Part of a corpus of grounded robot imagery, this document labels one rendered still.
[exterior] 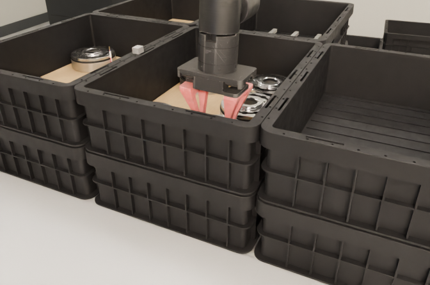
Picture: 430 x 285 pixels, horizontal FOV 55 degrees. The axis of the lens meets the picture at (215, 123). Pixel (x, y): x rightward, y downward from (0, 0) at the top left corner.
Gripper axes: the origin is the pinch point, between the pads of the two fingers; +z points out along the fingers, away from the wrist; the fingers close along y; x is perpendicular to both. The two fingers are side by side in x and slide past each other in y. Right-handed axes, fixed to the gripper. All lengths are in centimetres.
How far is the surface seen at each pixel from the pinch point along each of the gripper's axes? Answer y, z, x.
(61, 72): 46.1, 4.8, -14.5
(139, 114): 7.6, -3.6, 9.2
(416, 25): -29, 21, -203
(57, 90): 22.5, -4.1, 9.3
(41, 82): 25.7, -4.8, 9.2
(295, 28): 6, 0, -69
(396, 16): -14, 44, -344
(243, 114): -2.1, 0.7, -6.7
